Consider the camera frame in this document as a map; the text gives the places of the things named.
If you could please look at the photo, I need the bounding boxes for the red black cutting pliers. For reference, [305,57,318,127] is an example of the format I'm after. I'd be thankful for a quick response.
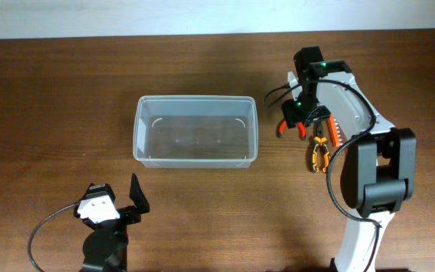
[276,119,307,141]

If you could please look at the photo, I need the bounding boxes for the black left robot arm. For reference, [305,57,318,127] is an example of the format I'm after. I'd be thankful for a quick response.
[74,174,150,271]

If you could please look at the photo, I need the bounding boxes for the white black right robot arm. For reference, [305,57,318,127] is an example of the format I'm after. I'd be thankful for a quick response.
[277,46,416,271]

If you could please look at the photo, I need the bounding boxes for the clear plastic container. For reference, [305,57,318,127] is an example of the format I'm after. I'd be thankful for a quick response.
[133,95,259,168]

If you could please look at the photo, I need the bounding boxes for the yellow black needle-nose pliers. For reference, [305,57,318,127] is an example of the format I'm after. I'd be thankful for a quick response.
[310,122,331,173]

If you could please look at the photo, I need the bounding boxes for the orange screwdriver bit holder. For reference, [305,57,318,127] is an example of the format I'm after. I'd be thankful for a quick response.
[327,115,343,147]

